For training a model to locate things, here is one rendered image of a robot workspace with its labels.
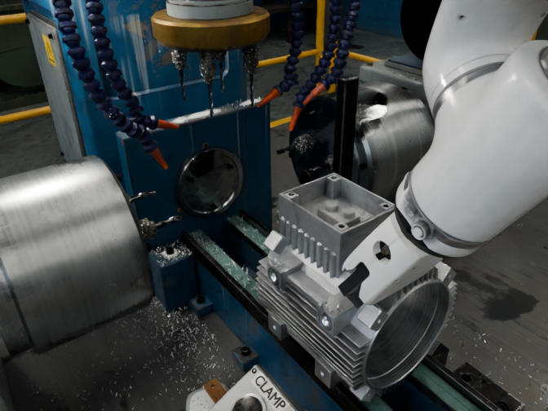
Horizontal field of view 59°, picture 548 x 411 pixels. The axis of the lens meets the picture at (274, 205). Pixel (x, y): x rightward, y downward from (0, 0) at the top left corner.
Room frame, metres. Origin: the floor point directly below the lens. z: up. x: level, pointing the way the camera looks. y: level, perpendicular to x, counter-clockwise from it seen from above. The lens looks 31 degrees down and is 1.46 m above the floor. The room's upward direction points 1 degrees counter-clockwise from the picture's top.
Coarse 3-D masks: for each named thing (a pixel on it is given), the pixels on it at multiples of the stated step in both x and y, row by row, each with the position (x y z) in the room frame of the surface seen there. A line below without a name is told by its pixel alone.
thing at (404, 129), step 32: (320, 96) 0.90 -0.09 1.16; (384, 96) 0.91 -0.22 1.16; (416, 96) 0.95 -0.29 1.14; (320, 128) 0.89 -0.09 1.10; (384, 128) 0.83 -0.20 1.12; (416, 128) 0.87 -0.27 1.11; (320, 160) 0.88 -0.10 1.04; (384, 160) 0.80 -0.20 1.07; (416, 160) 0.85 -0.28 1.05; (384, 192) 0.81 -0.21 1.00
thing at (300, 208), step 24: (288, 192) 0.56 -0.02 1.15; (312, 192) 0.59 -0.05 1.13; (336, 192) 0.60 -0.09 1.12; (360, 192) 0.57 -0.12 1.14; (288, 216) 0.54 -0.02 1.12; (312, 216) 0.50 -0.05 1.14; (336, 216) 0.53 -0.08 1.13; (360, 216) 0.55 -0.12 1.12; (384, 216) 0.51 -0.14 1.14; (288, 240) 0.54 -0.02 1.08; (312, 240) 0.50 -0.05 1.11; (336, 240) 0.47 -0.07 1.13; (360, 240) 0.48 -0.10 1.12; (336, 264) 0.47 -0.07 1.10
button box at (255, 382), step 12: (252, 372) 0.33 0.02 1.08; (264, 372) 0.33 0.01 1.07; (240, 384) 0.32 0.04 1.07; (252, 384) 0.31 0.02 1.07; (264, 384) 0.31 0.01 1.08; (228, 396) 0.31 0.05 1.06; (240, 396) 0.31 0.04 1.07; (264, 396) 0.30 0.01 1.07; (276, 396) 0.30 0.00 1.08; (216, 408) 0.30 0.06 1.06; (228, 408) 0.30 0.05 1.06; (264, 408) 0.29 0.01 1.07; (276, 408) 0.29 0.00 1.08; (288, 408) 0.28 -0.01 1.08
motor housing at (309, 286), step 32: (256, 288) 0.53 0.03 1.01; (288, 288) 0.49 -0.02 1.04; (320, 288) 0.46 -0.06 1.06; (416, 288) 0.43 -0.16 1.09; (448, 288) 0.47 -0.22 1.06; (288, 320) 0.48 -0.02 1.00; (352, 320) 0.41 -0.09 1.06; (416, 320) 0.49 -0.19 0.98; (448, 320) 0.48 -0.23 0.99; (320, 352) 0.42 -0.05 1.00; (352, 352) 0.39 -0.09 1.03; (384, 352) 0.47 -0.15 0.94; (416, 352) 0.46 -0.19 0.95; (352, 384) 0.38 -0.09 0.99; (384, 384) 0.41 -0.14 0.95
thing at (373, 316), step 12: (276, 240) 0.54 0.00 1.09; (276, 252) 0.53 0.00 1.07; (444, 264) 0.47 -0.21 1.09; (444, 276) 0.46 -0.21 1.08; (360, 312) 0.40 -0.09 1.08; (372, 312) 0.40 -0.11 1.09; (384, 312) 0.40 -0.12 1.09; (372, 324) 0.39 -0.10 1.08; (432, 348) 0.46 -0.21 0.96; (360, 396) 0.39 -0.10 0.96; (372, 396) 0.39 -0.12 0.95
